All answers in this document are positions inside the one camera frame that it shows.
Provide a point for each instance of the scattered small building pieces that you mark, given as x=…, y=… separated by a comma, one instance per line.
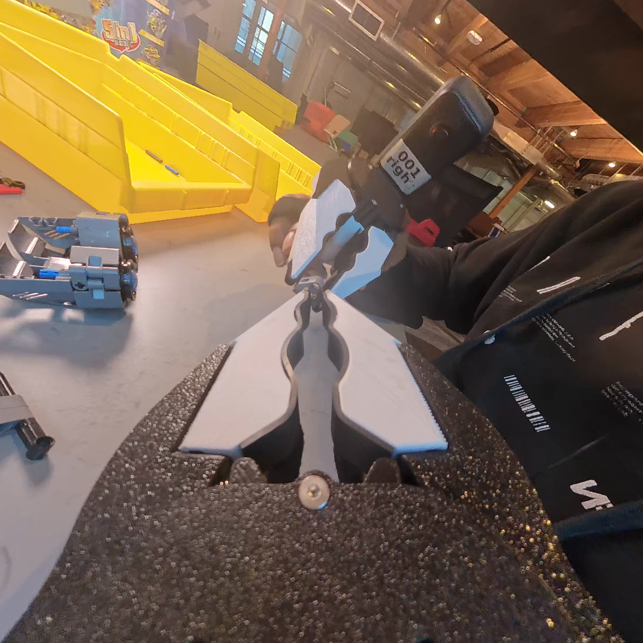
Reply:
x=10, y=186

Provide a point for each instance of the person's right forearm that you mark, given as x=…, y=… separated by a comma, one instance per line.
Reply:
x=442, y=281

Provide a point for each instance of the black connector with blue pins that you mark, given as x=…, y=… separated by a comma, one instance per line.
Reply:
x=315, y=300

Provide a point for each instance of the toy kit box with badge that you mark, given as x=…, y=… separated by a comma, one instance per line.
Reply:
x=75, y=7

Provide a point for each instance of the grey twin engine toy assembly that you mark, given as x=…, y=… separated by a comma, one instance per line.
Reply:
x=95, y=251

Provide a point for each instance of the grey angular connector piece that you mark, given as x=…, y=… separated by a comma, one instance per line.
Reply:
x=306, y=282

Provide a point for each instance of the grey beam with black axle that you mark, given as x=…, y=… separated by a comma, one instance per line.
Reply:
x=15, y=412

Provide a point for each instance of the wooden post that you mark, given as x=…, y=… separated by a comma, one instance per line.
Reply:
x=512, y=196

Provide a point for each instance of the person's right hand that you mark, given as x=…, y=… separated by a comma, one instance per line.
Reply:
x=282, y=246

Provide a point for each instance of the paned window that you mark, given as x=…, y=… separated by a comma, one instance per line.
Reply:
x=261, y=35

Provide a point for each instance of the grey desk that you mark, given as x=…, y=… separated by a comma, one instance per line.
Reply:
x=176, y=281

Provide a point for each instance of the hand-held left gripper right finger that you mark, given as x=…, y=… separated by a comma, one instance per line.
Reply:
x=387, y=397

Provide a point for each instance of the small beige chair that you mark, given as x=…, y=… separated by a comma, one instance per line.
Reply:
x=337, y=128

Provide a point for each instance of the red chair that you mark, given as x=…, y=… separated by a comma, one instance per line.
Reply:
x=424, y=231

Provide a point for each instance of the large yellow storage bin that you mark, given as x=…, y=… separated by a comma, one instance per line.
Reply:
x=60, y=140

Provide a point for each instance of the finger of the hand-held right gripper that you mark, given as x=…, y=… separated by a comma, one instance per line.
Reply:
x=369, y=261
x=316, y=226

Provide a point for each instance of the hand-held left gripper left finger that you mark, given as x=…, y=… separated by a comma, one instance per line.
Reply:
x=241, y=397

